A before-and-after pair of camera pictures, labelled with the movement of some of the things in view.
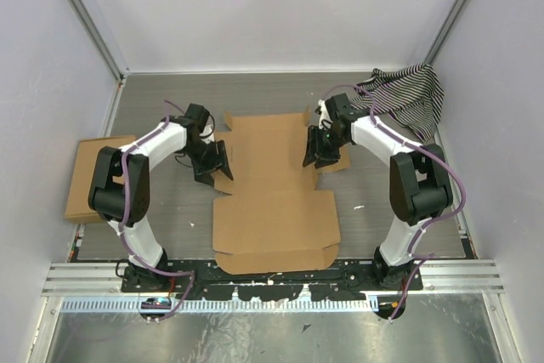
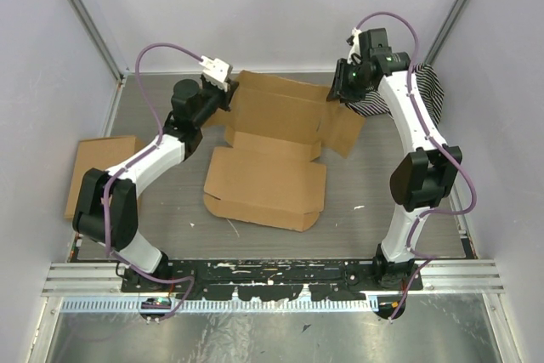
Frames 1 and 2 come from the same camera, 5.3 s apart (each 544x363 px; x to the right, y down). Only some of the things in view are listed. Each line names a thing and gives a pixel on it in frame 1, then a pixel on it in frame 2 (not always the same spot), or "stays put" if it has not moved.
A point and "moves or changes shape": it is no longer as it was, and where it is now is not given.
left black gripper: x=219 y=161 → x=227 y=96
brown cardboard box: x=274 y=219 moves or changes shape
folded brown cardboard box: x=78 y=209 stays put
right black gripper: x=316 y=149 → x=341 y=91
